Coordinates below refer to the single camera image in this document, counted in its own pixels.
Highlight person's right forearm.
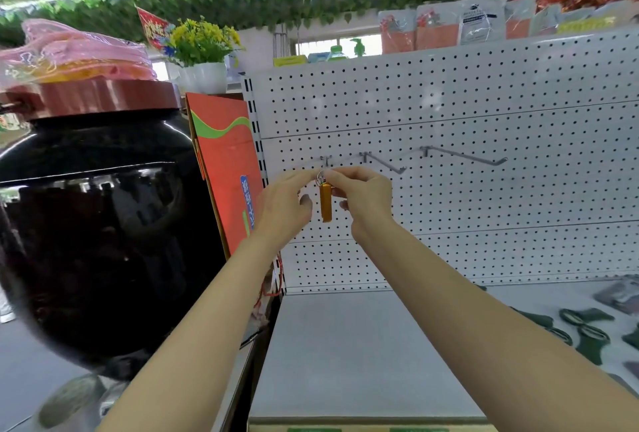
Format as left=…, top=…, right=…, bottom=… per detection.
left=351, top=217, right=639, bottom=432

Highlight white pegboard shelf unit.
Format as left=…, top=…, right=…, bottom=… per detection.
left=242, top=23, right=639, bottom=432

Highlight person's right hand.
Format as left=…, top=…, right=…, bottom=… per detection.
left=323, top=166, right=396, bottom=244

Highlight medium metal pegboard hook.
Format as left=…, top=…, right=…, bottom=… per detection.
left=359, top=151, right=407, bottom=176

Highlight pink plastic bags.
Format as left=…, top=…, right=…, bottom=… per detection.
left=0, top=18, right=158, bottom=88

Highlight orange cardboard box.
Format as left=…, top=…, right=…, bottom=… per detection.
left=185, top=92, right=266, bottom=259

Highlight large black glass jar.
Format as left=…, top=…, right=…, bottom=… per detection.
left=0, top=107, right=228, bottom=380

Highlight copper jar lid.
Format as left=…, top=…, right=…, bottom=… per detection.
left=0, top=78, right=183, bottom=120

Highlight long metal pegboard hook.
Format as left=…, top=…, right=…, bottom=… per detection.
left=420, top=145, right=509, bottom=167

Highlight red and white packet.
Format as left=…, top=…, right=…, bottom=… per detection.
left=504, top=0, right=538, bottom=40

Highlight person's left hand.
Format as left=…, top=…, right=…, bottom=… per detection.
left=253, top=169, right=320, bottom=251

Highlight person's left forearm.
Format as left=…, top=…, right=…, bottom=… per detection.
left=97, top=234, right=281, bottom=432

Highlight gold metal keychain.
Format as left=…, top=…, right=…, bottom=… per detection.
left=316, top=171, right=333, bottom=224

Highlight red paper flag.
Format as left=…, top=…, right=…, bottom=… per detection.
left=136, top=6, right=173, bottom=52

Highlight yellow flowers in white pot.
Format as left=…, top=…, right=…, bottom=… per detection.
left=167, top=17, right=245, bottom=95

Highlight grey packet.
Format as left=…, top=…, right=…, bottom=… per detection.
left=593, top=278, right=639, bottom=316

